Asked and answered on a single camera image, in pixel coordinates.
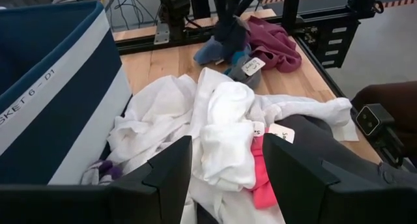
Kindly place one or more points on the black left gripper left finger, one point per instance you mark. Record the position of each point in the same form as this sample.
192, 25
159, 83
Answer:
166, 185

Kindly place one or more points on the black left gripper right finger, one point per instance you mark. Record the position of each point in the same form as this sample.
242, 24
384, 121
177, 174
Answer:
303, 188

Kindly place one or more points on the coral pink sock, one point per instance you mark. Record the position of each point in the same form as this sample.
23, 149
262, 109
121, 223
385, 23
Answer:
262, 185

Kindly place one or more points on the dark grey trousers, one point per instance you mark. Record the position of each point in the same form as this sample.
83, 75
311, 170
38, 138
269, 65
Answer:
325, 146

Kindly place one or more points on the white sock purple toe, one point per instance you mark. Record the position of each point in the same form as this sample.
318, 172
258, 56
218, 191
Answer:
104, 172

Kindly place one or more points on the white garments pile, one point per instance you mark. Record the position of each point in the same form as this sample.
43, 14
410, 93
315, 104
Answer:
153, 120

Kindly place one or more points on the white waffle-knit shirt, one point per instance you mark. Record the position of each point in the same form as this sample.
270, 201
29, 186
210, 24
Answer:
228, 146

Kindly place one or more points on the grey sock teal toe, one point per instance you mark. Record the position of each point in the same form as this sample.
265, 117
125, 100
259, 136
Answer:
244, 79

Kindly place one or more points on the slate blue sock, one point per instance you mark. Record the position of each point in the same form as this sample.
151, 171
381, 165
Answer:
208, 51

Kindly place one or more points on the maroon garment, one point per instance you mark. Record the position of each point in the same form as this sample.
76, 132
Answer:
273, 45

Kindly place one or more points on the dark navy sock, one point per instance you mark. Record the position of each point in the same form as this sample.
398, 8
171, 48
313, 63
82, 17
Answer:
229, 38

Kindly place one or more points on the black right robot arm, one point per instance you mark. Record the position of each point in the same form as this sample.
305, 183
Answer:
174, 9

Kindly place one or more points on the person's leg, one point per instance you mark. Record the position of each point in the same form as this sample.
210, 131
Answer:
391, 100

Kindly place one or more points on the navy white striped fabric basket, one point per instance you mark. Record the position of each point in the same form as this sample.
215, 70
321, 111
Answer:
58, 97

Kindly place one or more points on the black drawer cabinet white labels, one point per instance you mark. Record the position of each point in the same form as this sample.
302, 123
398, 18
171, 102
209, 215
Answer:
335, 43

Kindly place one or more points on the black clamp device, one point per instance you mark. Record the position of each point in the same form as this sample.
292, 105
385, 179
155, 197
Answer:
363, 2

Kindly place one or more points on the small black depth camera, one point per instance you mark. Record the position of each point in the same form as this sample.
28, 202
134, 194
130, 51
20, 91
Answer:
368, 120

